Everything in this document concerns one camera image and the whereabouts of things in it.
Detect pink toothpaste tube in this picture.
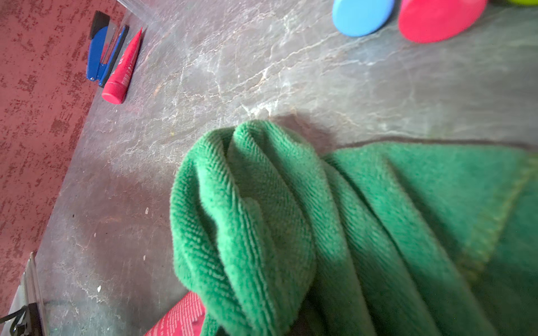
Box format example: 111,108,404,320
145,292,206,336
102,28,143,104

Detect green microfiber cloth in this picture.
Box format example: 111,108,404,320
170,121,537,335

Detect blue toothpaste tube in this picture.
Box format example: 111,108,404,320
332,0,395,37

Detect lime green toothpaste tube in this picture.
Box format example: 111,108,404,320
507,0,538,6

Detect white tube pink cap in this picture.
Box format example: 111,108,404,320
398,0,488,43

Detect blue stapler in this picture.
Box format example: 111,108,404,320
86,11,130,88

